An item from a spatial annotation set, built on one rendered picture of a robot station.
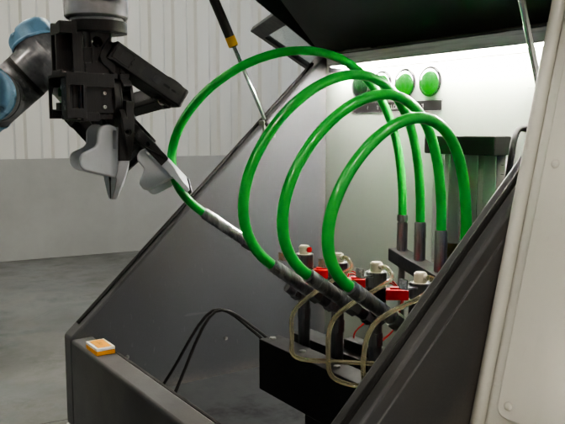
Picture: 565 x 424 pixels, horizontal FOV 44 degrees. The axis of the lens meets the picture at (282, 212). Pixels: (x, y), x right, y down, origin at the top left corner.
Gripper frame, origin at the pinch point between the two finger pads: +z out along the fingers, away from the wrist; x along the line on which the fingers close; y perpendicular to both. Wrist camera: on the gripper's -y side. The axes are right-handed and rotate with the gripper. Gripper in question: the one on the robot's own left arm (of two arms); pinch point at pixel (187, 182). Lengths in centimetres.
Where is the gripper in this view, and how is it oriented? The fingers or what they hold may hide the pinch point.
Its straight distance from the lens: 109.3
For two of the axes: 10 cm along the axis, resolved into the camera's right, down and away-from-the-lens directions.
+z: 6.9, 7.2, -0.9
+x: -0.2, -1.1, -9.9
